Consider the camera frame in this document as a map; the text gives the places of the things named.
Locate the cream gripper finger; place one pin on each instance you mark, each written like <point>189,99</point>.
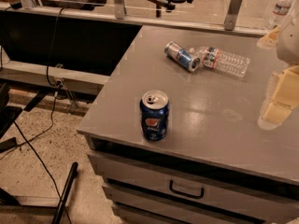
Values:
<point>281,98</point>
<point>269,41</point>

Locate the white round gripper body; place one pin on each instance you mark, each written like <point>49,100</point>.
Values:
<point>290,42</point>

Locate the clear plastic water bottle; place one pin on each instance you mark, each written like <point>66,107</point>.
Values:
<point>222,61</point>

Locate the silver blue energy drink can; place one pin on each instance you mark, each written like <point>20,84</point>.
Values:
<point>181,56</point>

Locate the background water bottle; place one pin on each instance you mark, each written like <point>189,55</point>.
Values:
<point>280,11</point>

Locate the grey drawer cabinet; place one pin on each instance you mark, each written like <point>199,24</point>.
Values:
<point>213,140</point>

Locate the blue Pepsi can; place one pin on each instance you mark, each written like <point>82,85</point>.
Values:
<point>154,107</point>

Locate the black pole on floor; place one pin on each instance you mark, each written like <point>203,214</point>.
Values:
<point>60,209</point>

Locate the black drawer handle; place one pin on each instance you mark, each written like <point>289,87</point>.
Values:
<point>189,193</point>

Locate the metal bracket post centre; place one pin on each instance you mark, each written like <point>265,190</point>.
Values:
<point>119,9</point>

